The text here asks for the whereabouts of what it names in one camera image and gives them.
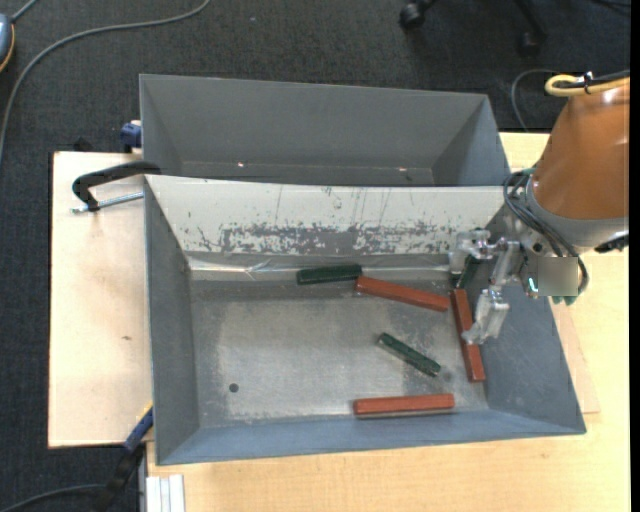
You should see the pale wood board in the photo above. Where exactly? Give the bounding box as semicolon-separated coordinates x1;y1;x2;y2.
47;150;601;450

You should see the red-brown flat block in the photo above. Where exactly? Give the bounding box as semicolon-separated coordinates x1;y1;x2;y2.
449;288;487;384
353;275;451;314
352;393;456;419

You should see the grey metal bin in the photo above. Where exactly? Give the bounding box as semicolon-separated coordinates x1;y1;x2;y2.
138;73;587;466

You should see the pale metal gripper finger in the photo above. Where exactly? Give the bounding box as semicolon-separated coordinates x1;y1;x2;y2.
447;228;500;275
460;288;511;347

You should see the dark green flat block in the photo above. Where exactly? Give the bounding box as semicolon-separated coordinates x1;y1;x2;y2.
376;332;442;378
295;263;364;286
453;255;482;291

